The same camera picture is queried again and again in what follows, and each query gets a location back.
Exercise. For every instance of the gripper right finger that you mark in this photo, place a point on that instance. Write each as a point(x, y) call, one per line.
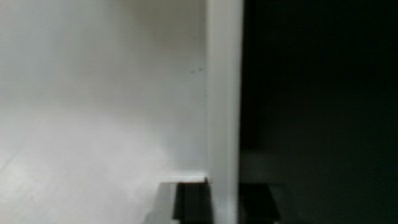
point(259, 208)

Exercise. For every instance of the white square tabletop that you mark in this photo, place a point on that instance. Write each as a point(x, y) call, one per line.
point(120, 83)

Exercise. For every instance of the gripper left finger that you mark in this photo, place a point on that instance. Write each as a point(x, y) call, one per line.
point(193, 204)

